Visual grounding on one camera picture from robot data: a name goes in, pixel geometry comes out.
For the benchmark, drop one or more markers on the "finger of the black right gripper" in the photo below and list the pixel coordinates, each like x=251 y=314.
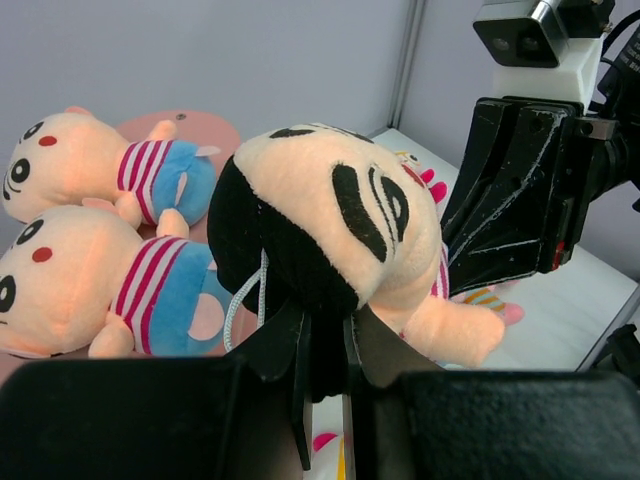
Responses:
x=505 y=217

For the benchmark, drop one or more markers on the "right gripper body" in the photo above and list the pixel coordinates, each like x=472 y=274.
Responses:
x=602 y=153

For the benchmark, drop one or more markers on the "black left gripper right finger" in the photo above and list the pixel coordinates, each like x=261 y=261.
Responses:
x=406 y=418

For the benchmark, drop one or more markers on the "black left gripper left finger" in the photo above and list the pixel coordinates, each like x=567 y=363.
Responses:
x=245 y=415

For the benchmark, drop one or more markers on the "black-haired boy doll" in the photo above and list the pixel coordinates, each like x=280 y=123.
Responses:
x=334 y=221

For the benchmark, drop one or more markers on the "peach pig toy blue shorts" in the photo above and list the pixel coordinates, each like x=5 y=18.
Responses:
x=72 y=157

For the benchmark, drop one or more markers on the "pink wooden shelf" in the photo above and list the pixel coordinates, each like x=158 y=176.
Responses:
x=112 y=257

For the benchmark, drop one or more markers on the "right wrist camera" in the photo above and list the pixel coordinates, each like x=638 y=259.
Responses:
x=544 y=49

